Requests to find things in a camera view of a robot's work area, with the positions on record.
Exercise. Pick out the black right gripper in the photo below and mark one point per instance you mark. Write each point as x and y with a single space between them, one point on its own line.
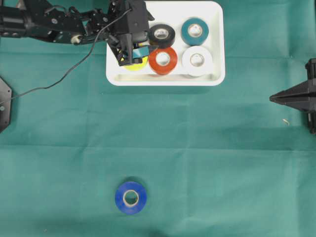
302 90

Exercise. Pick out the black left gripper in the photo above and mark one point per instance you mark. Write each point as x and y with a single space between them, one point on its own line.
99 28

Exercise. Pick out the yellow tape roll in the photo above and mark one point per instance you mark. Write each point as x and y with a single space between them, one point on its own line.
137 66

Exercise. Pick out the red tape roll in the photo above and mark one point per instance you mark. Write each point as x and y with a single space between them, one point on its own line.
163 61

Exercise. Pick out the black tape roll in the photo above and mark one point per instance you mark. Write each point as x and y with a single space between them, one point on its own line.
161 35

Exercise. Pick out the white tape roll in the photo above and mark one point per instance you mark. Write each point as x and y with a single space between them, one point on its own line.
197 61

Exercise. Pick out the green tape roll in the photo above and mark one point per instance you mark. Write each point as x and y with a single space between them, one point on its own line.
194 32

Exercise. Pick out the blue tape roll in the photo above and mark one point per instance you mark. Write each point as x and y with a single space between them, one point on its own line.
131 198

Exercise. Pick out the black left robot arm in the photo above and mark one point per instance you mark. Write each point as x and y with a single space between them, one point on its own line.
40 20

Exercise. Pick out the white plastic case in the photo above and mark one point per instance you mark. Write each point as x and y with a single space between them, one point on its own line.
175 13

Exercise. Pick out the green table cloth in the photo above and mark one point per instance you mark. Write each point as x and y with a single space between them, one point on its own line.
215 161

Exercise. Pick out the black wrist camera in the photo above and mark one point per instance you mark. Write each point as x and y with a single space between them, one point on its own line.
134 22

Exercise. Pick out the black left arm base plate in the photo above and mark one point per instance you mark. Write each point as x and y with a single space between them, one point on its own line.
5 104

